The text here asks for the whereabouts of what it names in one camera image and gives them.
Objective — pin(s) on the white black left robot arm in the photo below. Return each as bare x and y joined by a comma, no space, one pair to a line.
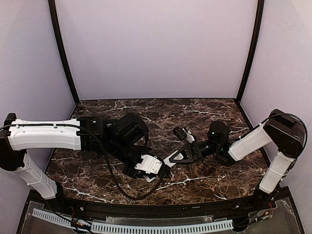
114,137

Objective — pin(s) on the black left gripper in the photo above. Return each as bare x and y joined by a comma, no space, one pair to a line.
136,171

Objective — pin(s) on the black left frame post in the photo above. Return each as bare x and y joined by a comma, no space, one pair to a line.
61,50

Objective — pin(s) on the white remote control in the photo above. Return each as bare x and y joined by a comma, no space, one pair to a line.
174,156

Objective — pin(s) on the white battery cover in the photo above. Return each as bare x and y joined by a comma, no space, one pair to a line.
149,178

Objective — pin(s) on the black right frame post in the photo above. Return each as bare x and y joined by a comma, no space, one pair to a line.
252,49

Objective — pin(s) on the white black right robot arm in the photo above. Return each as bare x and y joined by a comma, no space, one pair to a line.
287,131

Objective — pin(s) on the white slotted cable duct left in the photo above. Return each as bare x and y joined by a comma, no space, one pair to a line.
51,217

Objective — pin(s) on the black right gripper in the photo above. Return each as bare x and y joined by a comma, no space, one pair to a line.
193,151

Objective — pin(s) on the black front rail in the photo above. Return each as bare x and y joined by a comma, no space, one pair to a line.
227,208

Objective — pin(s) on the black frame post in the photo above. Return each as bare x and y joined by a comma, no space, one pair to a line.
252,49
61,50

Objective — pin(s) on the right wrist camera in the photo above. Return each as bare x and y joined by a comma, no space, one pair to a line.
183,135

